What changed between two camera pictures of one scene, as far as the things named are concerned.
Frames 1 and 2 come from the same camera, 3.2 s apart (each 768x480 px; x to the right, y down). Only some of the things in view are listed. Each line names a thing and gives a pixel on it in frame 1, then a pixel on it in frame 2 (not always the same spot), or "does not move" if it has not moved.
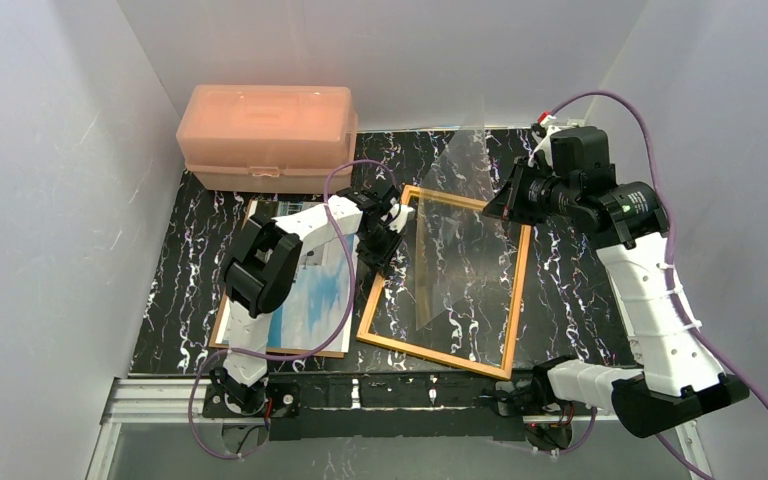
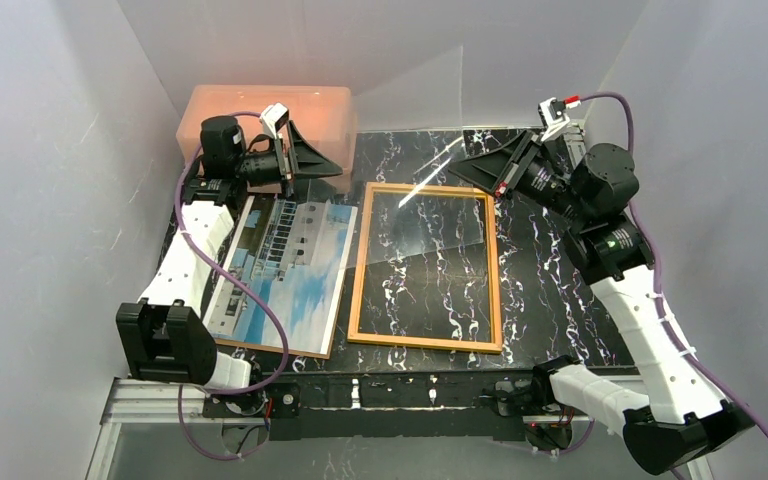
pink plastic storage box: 268,138 does not move
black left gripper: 376,237 -> 286,165
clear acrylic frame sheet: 462,251 -> 404,200
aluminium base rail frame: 137,400 does not move
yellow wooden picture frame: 402,346 -> 415,341
